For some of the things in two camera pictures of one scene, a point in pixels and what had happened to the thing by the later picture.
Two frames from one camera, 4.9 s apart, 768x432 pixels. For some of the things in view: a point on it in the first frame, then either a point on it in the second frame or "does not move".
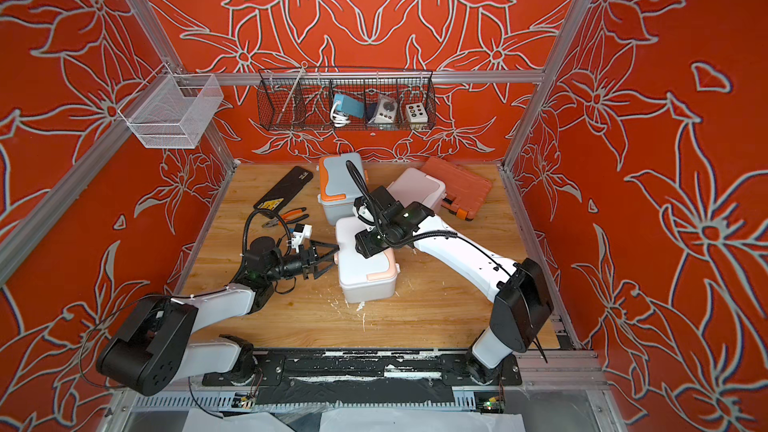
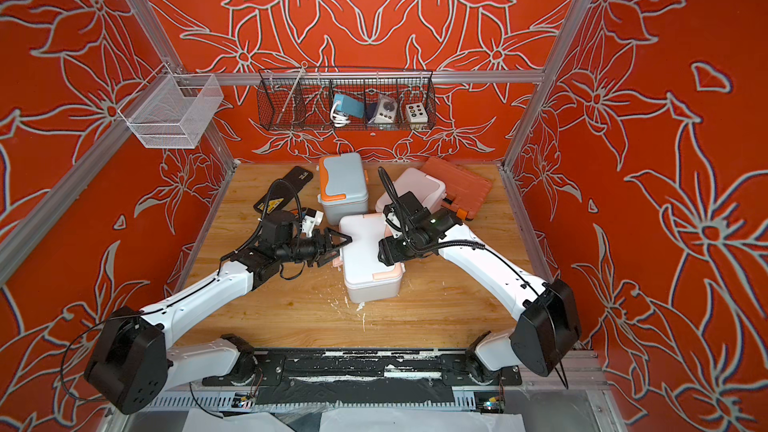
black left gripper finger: (316, 253) -> (335, 239)
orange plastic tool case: (465, 192) does not move
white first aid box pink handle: (363, 279) does not move
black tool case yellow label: (278, 196) does not move
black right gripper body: (372, 243) -> (396, 250)
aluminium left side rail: (38, 218) does not move
